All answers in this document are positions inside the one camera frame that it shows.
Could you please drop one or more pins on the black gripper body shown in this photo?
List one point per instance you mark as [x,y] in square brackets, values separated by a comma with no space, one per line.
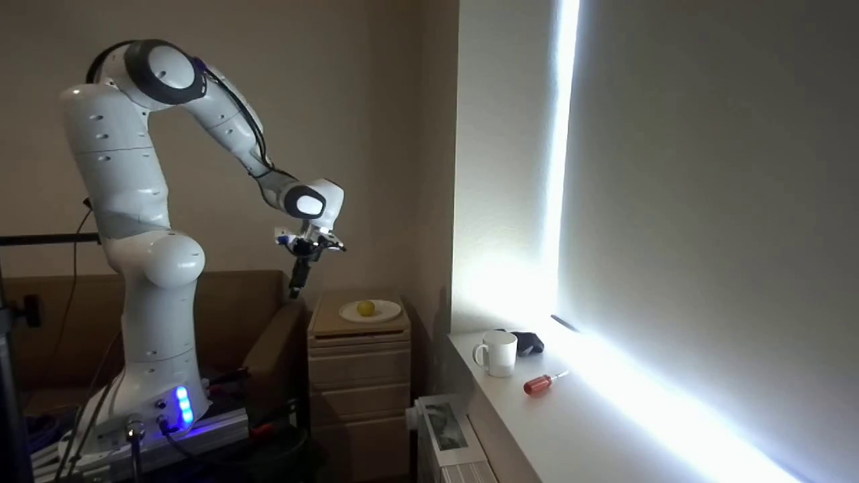
[306,255]

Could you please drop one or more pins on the thin wooden cabinet drawer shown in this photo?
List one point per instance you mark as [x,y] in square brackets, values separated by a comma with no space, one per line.
[361,343]

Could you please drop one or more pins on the metal robot base platform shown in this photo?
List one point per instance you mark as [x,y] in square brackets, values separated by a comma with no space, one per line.
[216,431]

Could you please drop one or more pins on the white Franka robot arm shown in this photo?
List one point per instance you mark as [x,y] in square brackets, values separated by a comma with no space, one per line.
[136,178]

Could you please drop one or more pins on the light wooden drawer cabinet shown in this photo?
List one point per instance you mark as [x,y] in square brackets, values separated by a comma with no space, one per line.
[358,329]

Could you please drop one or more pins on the medium wooden cabinet drawer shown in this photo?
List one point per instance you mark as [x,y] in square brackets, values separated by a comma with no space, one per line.
[361,402]
[361,370]

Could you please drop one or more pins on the tall wooden cabinet drawer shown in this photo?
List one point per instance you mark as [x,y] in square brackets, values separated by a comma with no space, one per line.
[361,447]

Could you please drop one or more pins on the brown wooden back panel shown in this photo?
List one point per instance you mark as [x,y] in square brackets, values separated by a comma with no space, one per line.
[238,311]

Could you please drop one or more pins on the yellow lemon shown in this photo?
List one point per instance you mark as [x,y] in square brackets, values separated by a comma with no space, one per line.
[365,309]

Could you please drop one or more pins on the brown cardboard box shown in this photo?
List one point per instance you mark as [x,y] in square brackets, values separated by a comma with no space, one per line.
[272,357]

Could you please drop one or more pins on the white round plate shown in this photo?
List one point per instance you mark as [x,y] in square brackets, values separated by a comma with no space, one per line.
[389,309]

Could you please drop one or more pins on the white ceramic mug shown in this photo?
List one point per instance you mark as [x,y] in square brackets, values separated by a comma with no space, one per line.
[501,355]

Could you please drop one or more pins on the white ribbed radiator unit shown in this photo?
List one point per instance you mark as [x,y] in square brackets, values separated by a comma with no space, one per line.
[446,439]

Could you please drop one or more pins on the narrow white window blind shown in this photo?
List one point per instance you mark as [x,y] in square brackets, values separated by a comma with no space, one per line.
[501,162]

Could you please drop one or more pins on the small dark object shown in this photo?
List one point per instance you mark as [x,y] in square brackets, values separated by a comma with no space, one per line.
[530,343]

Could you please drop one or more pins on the dark stand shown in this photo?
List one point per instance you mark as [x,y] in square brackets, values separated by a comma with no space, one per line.
[11,392]

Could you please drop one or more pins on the white window sill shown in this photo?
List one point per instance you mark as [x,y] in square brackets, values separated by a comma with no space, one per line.
[573,431]

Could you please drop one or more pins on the wide grey window blind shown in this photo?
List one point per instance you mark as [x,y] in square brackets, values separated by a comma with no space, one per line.
[715,196]

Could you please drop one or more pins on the black horizontal camera pole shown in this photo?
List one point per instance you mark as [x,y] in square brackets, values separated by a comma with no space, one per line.
[43,239]

